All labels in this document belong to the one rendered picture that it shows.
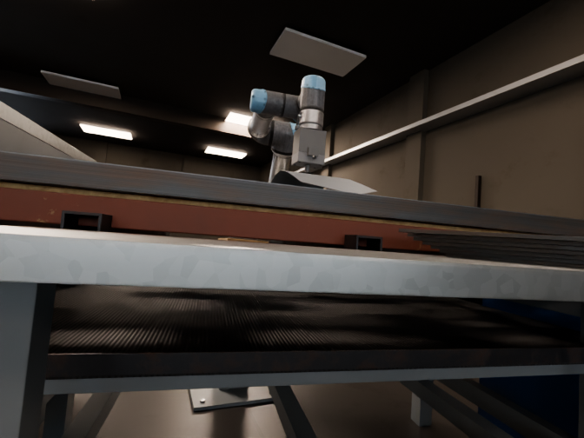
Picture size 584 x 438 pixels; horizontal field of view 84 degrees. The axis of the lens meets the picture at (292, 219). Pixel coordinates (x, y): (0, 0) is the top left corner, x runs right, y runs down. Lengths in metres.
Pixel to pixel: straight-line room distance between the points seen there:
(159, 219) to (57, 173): 0.16
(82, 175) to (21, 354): 0.29
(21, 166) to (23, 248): 0.37
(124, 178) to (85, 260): 0.34
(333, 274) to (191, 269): 0.11
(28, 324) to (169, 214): 0.26
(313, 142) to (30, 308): 0.79
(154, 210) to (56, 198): 0.14
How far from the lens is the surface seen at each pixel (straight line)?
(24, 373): 0.41
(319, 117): 1.01
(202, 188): 0.56
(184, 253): 0.24
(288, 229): 0.58
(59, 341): 0.73
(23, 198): 0.62
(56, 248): 0.26
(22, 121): 1.22
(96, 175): 0.59
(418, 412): 1.71
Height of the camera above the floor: 0.76
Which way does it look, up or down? 3 degrees up
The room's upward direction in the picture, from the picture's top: 4 degrees clockwise
